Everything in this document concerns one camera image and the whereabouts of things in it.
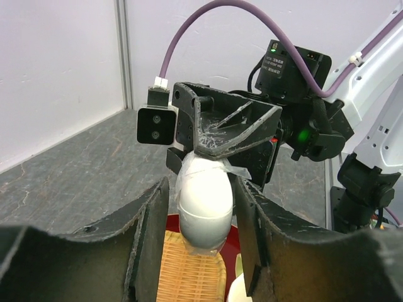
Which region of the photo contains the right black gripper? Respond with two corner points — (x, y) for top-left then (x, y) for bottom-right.
(166, 82), (282, 189)

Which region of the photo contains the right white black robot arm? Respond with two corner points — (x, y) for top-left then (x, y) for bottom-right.
(160, 1), (402, 233)

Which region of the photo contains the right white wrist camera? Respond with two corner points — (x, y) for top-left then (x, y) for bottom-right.
(137, 76), (177, 145)

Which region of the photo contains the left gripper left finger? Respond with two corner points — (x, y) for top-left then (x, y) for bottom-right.
(1, 178), (169, 301)

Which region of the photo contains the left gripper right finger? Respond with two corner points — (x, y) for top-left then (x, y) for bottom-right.
(236, 177), (402, 301)

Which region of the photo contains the cream mug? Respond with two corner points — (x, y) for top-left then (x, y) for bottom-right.
(227, 254), (250, 302)

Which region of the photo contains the woven bamboo tray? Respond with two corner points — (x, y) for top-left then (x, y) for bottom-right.
(156, 230), (227, 302)

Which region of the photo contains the white earbud charging case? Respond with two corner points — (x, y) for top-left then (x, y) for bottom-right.
(175, 152), (251, 257)

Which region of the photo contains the red round plate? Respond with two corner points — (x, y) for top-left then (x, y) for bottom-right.
(166, 214), (241, 301)

